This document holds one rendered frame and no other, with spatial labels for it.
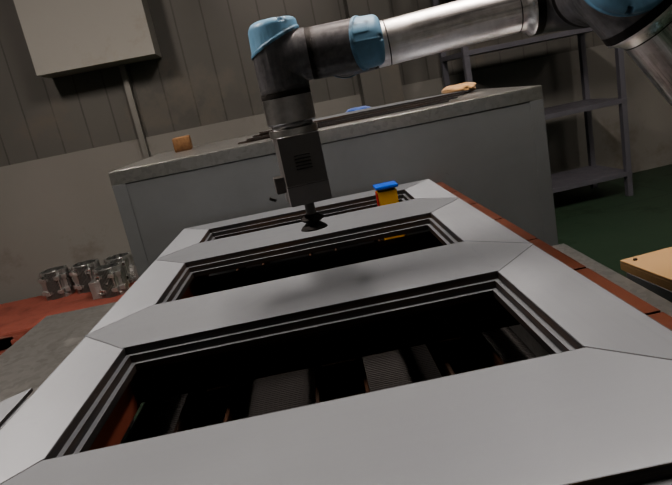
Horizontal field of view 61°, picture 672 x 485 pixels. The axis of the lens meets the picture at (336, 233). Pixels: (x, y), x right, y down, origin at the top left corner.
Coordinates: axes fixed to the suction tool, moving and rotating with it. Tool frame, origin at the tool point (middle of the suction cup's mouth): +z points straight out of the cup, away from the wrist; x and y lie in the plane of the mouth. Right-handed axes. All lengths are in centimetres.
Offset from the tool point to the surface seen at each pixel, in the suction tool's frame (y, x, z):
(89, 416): 22.0, -33.2, 11.0
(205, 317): 1.0, -19.8, 9.8
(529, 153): -71, 77, 9
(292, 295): 0.9, -5.8, 9.8
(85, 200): -360, -125, 20
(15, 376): -21, -59, 20
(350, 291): 5.8, 2.8, 9.8
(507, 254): 7.1, 28.4, 9.8
